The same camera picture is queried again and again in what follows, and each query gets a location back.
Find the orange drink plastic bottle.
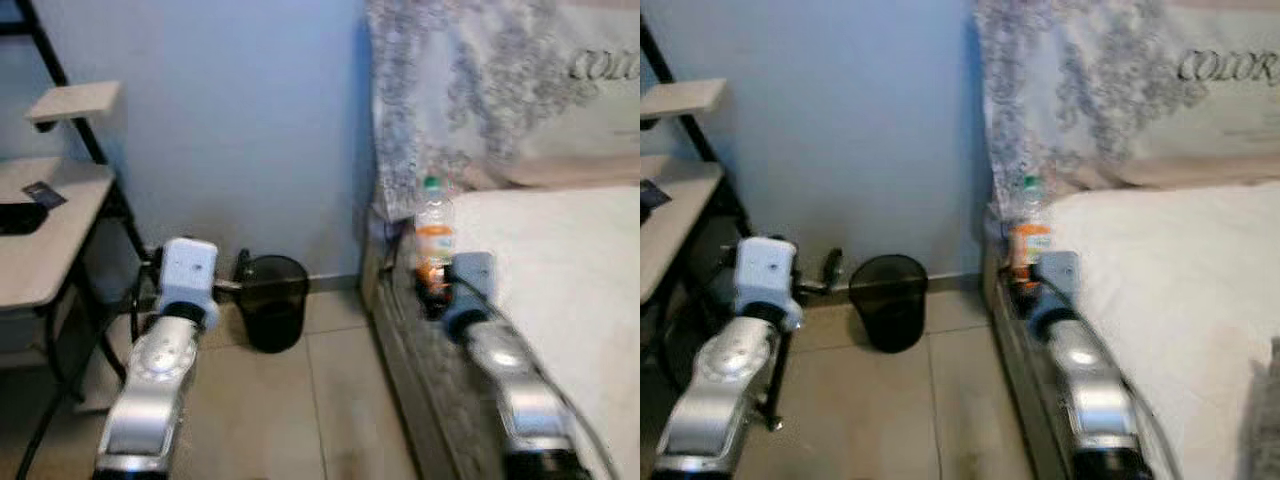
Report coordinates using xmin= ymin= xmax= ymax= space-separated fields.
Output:
xmin=413 ymin=176 xmax=458 ymax=293
xmin=1008 ymin=175 xmax=1053 ymax=289

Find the black mesh waste bin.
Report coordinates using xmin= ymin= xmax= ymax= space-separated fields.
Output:
xmin=238 ymin=254 xmax=310 ymax=354
xmin=849 ymin=253 xmax=929 ymax=354

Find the bed with white sheet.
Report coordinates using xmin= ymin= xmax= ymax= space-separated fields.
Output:
xmin=983 ymin=183 xmax=1280 ymax=480
xmin=362 ymin=183 xmax=641 ymax=480

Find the light wooden desk top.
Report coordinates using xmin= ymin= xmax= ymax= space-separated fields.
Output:
xmin=0 ymin=157 xmax=118 ymax=313
xmin=640 ymin=158 xmax=724 ymax=304

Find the plain beige pillow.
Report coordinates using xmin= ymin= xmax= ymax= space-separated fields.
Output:
xmin=1115 ymin=150 xmax=1280 ymax=192
xmin=490 ymin=152 xmax=641 ymax=193

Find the grey floral printed pillow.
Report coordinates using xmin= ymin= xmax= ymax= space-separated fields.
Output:
xmin=366 ymin=0 xmax=641 ymax=193
xmin=975 ymin=0 xmax=1280 ymax=193

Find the black object on desk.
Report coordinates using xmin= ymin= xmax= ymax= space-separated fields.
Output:
xmin=0 ymin=200 xmax=46 ymax=237

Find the small light wooden shelf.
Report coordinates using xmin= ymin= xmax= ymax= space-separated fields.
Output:
xmin=640 ymin=78 xmax=729 ymax=123
xmin=24 ymin=81 xmax=123 ymax=127

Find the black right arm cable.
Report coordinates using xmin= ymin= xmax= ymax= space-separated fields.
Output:
xmin=1038 ymin=276 xmax=1189 ymax=480
xmin=450 ymin=275 xmax=619 ymax=480

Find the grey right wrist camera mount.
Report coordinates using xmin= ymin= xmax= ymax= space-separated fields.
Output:
xmin=447 ymin=251 xmax=498 ymax=319
xmin=1033 ymin=251 xmax=1083 ymax=316

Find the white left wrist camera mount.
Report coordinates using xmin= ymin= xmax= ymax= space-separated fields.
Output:
xmin=734 ymin=236 xmax=803 ymax=326
xmin=157 ymin=237 xmax=220 ymax=319

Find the black metal desk frame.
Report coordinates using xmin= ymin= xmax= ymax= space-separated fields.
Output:
xmin=0 ymin=0 xmax=161 ymax=411
xmin=640 ymin=20 xmax=796 ymax=433

